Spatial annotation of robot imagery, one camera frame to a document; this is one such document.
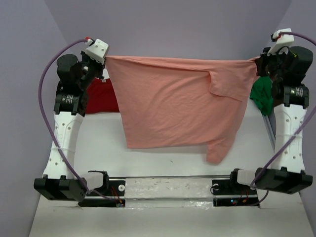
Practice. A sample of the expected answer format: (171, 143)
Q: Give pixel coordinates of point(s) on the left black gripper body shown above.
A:
(91, 69)

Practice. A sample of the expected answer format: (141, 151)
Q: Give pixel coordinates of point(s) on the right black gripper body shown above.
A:
(272, 65)

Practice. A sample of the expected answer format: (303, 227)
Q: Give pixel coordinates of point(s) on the pink polo shirt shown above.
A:
(168, 102)

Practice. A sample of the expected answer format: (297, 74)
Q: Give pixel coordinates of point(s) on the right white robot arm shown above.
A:
(285, 172)

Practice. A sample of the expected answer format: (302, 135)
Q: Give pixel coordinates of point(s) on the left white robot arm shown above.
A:
(59, 180)

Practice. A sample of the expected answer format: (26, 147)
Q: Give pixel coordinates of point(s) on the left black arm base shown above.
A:
(112, 191)

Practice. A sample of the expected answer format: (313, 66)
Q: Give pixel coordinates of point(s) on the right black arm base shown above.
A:
(229, 193)

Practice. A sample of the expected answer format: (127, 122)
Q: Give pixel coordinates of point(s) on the crumpled green t-shirt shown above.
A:
(261, 95)

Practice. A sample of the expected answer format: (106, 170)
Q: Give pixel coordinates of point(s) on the folded red t-shirt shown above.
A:
(102, 98)

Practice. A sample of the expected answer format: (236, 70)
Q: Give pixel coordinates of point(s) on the white foam block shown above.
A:
(168, 188)

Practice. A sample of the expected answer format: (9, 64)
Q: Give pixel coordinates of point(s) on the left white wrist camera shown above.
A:
(97, 50)

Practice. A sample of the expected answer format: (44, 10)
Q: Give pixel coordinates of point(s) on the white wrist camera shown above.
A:
(280, 40)
(97, 50)

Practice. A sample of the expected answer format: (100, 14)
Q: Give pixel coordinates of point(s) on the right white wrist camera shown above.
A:
(280, 40)

